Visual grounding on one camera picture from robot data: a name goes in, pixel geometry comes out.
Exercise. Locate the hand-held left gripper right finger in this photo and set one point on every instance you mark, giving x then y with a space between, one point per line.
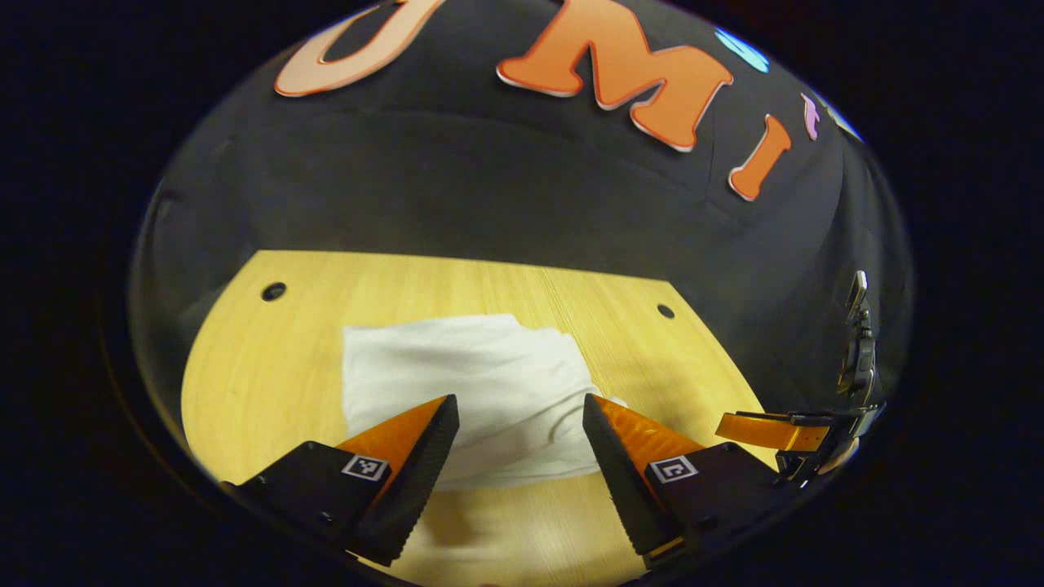
620 489

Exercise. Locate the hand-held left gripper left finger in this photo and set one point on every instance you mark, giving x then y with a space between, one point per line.
412 497

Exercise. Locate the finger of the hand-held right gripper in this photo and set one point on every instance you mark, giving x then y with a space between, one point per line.
758 430

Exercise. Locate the white jeans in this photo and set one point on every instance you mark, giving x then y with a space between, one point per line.
489 375

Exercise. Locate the black backdrop cloth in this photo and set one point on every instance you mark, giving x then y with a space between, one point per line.
489 187

